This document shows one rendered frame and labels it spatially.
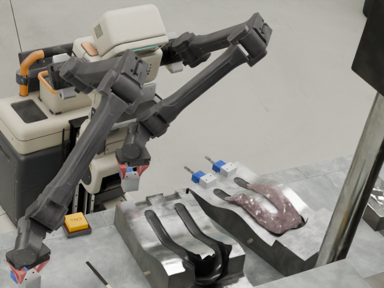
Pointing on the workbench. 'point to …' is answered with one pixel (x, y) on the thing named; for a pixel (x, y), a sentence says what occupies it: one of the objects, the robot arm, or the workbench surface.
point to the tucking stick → (98, 275)
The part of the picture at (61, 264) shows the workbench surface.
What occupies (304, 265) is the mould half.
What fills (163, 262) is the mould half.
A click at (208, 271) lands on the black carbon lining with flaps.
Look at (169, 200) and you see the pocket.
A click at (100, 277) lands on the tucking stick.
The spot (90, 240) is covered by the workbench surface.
